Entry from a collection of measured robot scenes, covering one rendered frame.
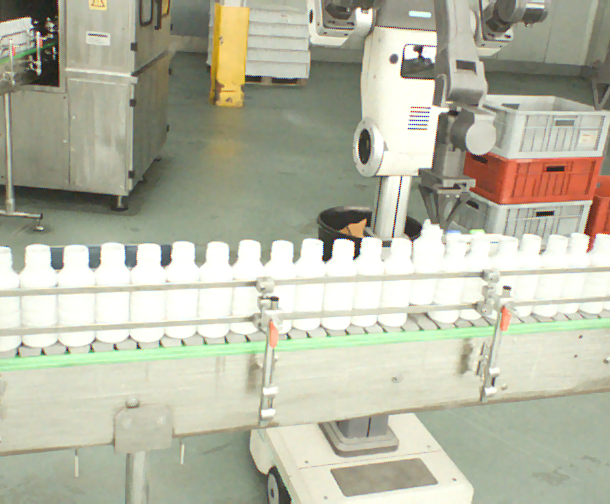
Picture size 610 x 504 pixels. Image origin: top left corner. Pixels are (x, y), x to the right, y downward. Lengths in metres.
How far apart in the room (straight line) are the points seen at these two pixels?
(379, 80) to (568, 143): 2.00
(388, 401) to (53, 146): 3.86
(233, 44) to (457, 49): 7.63
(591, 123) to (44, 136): 3.20
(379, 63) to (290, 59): 8.98
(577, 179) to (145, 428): 2.97
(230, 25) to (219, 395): 7.70
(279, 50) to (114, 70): 6.15
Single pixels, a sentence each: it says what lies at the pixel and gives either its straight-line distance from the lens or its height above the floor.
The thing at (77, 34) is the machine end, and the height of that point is 1.10.
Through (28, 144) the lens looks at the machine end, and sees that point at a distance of 5.14.
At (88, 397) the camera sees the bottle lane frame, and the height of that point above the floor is 0.92.
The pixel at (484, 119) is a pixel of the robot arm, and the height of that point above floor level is 1.42.
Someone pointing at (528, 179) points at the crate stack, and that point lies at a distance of 3.77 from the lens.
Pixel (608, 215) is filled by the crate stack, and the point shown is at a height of 0.57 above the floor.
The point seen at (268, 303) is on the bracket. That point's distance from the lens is 1.32.
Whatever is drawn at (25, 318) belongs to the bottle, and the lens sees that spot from 1.31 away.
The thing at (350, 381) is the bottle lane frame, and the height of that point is 0.91.
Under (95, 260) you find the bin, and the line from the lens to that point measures 1.91.
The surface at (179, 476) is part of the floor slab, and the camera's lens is 2.68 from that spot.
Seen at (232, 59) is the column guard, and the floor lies 0.53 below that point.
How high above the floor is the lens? 1.63
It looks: 21 degrees down
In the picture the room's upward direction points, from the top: 6 degrees clockwise
